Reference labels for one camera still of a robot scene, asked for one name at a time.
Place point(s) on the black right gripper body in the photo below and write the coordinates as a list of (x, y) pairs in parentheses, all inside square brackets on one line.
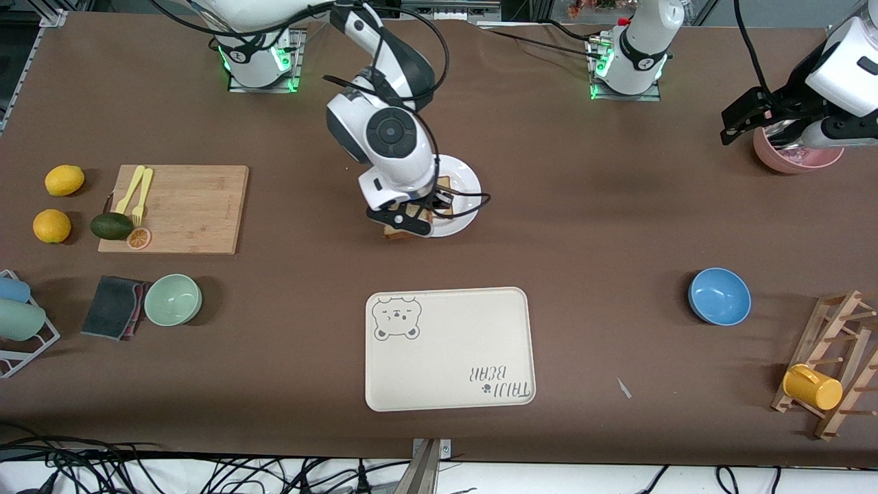
[(435, 199)]

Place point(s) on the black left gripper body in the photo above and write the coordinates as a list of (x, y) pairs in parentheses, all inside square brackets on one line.
[(780, 108)]

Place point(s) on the toast bread slice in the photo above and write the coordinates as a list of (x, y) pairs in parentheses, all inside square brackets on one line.
[(394, 235), (447, 182)]

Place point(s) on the white round plate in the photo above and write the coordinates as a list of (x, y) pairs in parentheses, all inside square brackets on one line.
[(470, 185)]

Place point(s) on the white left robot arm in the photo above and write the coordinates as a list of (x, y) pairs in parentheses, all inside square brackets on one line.
[(641, 41)]

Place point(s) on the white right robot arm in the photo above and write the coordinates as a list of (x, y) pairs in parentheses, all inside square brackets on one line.
[(391, 130)]

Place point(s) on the pink bowl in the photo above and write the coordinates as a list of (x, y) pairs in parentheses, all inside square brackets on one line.
[(778, 162)]

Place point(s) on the cream bear print tray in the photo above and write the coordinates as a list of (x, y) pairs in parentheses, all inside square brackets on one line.
[(449, 350)]

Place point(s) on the blue bowl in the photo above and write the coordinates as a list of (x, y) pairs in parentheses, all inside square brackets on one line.
[(719, 296)]

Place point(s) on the wooden mug rack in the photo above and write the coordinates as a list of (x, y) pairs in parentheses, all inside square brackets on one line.
[(830, 329)]

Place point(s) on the wooden cutting board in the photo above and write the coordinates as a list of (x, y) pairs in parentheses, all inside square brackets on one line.
[(192, 206)]

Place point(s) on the small white tape scrap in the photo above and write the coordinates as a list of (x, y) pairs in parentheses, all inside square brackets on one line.
[(624, 389)]

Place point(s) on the aluminium profile bar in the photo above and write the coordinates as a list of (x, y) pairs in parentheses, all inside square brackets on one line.
[(429, 473)]

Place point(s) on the yellow mug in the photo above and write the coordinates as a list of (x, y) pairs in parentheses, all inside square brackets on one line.
[(813, 387)]

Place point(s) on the pale green bowl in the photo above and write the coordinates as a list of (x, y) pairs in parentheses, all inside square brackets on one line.
[(173, 300)]

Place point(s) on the yellow plastic fork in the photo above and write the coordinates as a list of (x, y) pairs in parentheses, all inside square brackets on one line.
[(144, 192)]

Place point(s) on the orange slice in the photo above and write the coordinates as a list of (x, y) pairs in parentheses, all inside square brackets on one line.
[(138, 239)]

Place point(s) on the green avocado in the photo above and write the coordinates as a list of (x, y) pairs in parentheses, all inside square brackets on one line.
[(112, 226)]

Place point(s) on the grey folded cloth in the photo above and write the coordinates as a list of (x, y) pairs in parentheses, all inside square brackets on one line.
[(113, 309)]

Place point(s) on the yellow lemon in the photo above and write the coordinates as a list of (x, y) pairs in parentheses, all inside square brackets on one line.
[(52, 226), (64, 180)]

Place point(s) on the light blue cup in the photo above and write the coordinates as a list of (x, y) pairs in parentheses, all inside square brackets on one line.
[(12, 289)]

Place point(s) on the pale green cup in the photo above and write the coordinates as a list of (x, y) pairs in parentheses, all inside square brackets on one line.
[(19, 320)]

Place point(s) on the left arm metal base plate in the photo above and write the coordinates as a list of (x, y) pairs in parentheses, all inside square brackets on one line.
[(645, 97)]

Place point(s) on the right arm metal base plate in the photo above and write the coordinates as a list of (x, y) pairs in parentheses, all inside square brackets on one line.
[(295, 65)]

